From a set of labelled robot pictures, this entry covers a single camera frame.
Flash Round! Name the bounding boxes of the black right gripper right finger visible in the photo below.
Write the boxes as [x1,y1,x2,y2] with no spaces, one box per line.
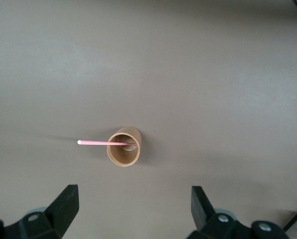
[188,186,253,239]

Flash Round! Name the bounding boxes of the bamboo cup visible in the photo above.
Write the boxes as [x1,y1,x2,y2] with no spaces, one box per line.
[106,126,142,168]

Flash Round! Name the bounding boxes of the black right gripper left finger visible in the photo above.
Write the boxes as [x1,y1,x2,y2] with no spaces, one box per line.
[3,184,79,239]

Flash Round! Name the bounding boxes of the pink chopstick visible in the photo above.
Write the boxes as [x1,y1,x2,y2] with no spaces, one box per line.
[77,139,137,147]

